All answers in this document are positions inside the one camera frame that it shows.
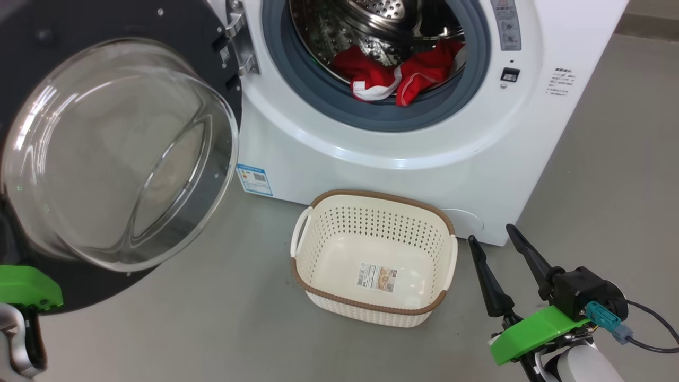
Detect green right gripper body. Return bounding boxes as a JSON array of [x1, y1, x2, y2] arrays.
[[489, 305, 592, 382]]

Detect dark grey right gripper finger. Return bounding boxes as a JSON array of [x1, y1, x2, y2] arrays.
[[506, 224, 565, 302], [468, 235, 515, 319]]

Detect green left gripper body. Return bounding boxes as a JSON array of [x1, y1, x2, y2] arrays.
[[0, 265, 63, 311]]

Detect black glass washer door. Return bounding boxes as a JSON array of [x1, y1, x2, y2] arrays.
[[0, 0, 243, 314]]

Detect red and white garment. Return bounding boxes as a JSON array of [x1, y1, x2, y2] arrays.
[[332, 40, 466, 107]]

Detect white front-load washing machine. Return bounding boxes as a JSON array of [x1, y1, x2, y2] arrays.
[[207, 0, 629, 247]]

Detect cream laundry basket brown rim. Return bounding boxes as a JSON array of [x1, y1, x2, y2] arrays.
[[290, 189, 458, 328]]

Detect paper product label sticker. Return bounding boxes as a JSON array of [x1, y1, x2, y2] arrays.
[[356, 264, 396, 293]]

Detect grey warning sticker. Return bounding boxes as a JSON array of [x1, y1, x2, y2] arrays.
[[491, 0, 521, 51]]

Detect blue energy label sticker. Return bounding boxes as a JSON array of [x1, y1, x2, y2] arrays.
[[236, 163, 274, 197]]

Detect black right cable teal connector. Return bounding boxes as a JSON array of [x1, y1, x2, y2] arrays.
[[586, 300, 679, 353]]

